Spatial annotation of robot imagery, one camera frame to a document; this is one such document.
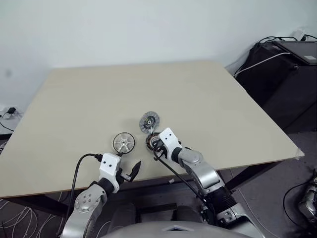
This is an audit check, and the black floor cable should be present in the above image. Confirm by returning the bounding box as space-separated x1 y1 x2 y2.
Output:
283 182 310 221

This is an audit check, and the black box with silver clip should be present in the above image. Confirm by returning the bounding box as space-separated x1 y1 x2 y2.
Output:
200 203 216 225

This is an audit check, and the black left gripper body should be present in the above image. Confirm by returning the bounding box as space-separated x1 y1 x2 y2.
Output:
115 165 132 187

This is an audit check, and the black cabinet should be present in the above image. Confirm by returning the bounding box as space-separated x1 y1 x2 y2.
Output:
234 41 317 133

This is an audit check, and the grey robot torso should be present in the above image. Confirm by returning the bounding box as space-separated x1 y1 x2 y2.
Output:
99 221 248 238

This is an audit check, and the round motor lid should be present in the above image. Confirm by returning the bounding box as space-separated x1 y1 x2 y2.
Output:
139 112 161 134

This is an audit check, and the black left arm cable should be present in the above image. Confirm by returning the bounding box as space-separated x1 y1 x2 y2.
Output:
64 153 104 225

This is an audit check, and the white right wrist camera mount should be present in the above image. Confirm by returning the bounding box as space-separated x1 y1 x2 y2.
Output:
158 127 183 162

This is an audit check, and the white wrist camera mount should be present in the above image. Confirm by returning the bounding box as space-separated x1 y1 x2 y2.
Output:
99 153 122 194
158 127 183 162

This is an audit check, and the silver spoked rotor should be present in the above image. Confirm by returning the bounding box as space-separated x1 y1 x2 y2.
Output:
113 133 136 154

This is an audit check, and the thin black wall cable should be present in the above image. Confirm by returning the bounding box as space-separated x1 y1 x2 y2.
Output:
0 113 15 132

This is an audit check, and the silver machine part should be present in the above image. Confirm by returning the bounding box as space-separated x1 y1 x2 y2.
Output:
298 184 317 221

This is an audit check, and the flat black device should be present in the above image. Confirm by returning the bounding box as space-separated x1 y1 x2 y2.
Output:
272 41 317 66

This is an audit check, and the white cable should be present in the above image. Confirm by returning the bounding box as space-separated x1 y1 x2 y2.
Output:
234 52 290 76

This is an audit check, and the dark table frame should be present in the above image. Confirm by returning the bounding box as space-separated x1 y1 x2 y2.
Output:
0 161 283 220

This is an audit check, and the white power strip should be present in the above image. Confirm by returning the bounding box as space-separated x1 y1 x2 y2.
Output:
0 105 24 119

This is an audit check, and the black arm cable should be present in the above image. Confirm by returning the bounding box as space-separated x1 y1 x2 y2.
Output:
64 153 104 225
153 148 211 206

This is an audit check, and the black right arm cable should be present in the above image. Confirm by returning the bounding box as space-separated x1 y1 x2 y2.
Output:
153 148 211 206

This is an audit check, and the dark rounded shape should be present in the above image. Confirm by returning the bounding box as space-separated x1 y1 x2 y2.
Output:
110 203 137 225
172 205 202 223

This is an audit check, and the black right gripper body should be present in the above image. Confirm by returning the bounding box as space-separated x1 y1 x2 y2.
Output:
153 142 166 161

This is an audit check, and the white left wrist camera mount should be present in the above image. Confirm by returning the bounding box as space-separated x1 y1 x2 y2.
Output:
99 153 122 194

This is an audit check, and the white plug block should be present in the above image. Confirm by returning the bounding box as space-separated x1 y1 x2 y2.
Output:
294 27 308 40

